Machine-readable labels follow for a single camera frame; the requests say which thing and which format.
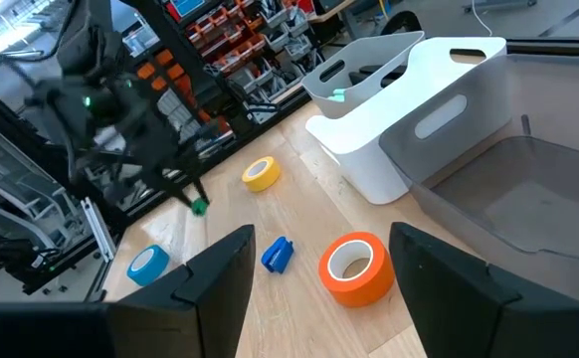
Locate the blue tape roll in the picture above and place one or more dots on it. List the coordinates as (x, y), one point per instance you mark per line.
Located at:
(152, 273)

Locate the light grey plastic bin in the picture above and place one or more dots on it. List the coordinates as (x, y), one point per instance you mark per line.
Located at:
(384, 47)

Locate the orange tape roll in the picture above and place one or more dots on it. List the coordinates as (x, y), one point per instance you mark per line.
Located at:
(359, 291)

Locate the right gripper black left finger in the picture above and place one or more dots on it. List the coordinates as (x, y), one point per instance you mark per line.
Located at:
(210, 308)

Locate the small blue stapler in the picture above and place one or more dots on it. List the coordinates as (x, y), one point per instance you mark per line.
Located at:
(275, 256)

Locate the shelf with small parts bins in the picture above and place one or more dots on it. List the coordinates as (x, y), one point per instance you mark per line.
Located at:
(230, 45)

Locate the yellow tape roll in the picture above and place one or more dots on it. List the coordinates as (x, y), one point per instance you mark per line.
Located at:
(264, 181)

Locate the mint green stapler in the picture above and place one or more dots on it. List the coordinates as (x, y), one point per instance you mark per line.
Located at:
(338, 95)

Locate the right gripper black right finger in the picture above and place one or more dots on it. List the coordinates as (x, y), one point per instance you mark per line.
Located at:
(458, 313)

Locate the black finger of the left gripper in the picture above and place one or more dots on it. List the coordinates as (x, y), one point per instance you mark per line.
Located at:
(179, 194)
(201, 191)

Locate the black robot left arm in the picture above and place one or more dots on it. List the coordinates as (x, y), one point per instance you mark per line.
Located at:
(93, 47)

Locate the black chair base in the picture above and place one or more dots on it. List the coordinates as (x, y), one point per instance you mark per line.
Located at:
(404, 15)

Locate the white plastic bin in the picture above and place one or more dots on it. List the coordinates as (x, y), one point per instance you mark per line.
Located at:
(369, 164)

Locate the white desk frame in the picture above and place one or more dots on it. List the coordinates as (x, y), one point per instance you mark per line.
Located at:
(21, 199)

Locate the dark translucent plastic bin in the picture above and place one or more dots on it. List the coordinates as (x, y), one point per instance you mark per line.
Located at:
(543, 199)

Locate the black aluminium table frame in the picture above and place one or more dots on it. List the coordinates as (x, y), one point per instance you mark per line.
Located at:
(257, 130)

